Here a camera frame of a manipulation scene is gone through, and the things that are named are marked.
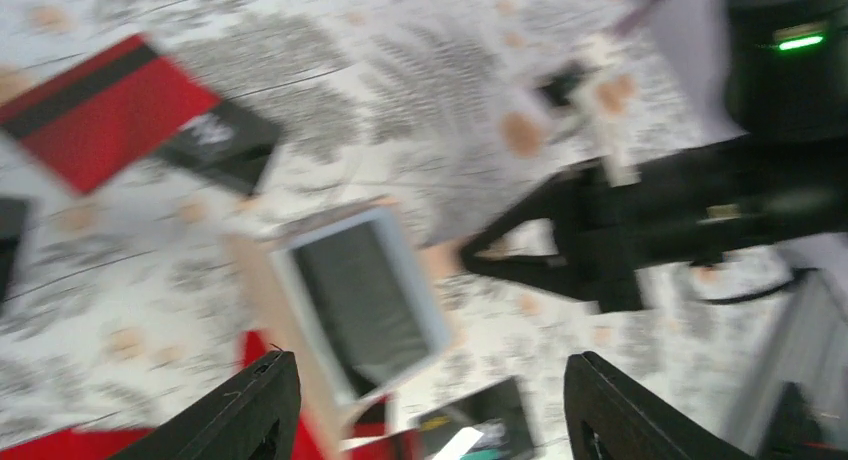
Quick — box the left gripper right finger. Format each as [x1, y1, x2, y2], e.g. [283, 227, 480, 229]
[563, 351, 750, 460]

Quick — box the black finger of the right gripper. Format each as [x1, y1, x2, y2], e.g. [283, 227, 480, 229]
[459, 172, 645, 313]

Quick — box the black card left edge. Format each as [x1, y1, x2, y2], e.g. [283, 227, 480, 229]
[1, 196, 30, 305]

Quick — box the aluminium rail frame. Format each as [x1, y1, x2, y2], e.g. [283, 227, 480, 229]
[719, 270, 847, 456]

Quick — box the floral table mat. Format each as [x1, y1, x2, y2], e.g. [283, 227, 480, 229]
[1, 0, 788, 459]

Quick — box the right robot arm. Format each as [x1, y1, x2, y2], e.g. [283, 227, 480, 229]
[459, 0, 847, 313]

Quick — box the beige leather card holder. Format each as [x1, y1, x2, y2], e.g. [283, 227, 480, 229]
[223, 196, 458, 459]

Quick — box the black vip card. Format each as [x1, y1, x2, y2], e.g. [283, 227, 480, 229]
[414, 376, 537, 460]
[291, 220, 439, 398]

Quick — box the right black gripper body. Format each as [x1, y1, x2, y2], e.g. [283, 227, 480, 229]
[576, 137, 847, 268]

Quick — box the black card top right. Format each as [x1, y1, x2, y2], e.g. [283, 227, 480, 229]
[155, 99, 284, 196]

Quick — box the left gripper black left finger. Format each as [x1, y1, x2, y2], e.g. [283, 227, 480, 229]
[111, 350, 301, 460]

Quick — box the red card top right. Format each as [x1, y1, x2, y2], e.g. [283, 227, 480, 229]
[1, 35, 220, 194]

